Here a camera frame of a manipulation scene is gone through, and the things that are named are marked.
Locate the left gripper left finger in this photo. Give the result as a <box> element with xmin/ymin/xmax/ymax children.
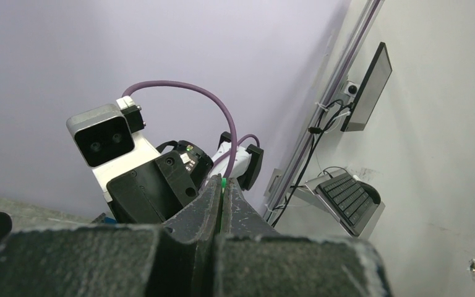
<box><xmin>0</xmin><ymin>176</ymin><xmax>223</xmax><ymax>296</ymax></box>

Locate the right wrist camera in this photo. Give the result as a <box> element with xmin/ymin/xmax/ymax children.
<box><xmin>66</xmin><ymin>95</ymin><xmax>161</xmax><ymax>204</ymax></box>

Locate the wall monitor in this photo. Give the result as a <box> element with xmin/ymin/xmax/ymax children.
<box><xmin>340</xmin><ymin>41</ymin><xmax>393</xmax><ymax>132</ymax></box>

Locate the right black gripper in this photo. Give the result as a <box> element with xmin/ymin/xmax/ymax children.
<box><xmin>106</xmin><ymin>140</ymin><xmax>214</xmax><ymax>224</ymax></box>

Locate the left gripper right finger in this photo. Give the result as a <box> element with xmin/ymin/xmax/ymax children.
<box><xmin>215</xmin><ymin>179</ymin><xmax>392</xmax><ymax>296</ymax></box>

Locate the black keyboard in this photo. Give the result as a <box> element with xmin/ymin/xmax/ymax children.
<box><xmin>315</xmin><ymin>173</ymin><xmax>382</xmax><ymax>237</ymax></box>

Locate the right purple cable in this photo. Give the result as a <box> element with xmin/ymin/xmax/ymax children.
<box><xmin>122</xmin><ymin>80</ymin><xmax>260</xmax><ymax>179</ymax></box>

